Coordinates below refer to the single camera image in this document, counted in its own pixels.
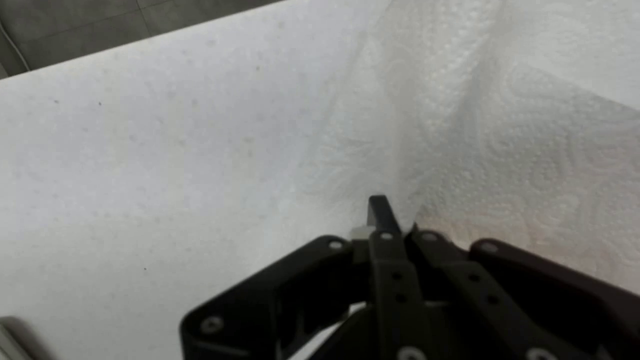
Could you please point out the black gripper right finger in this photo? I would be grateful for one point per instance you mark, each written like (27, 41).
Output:
(522, 307)

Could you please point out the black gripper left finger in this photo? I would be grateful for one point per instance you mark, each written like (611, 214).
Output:
(366, 293)

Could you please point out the white paper towel sheet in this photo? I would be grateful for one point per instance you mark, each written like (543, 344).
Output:
(489, 118)

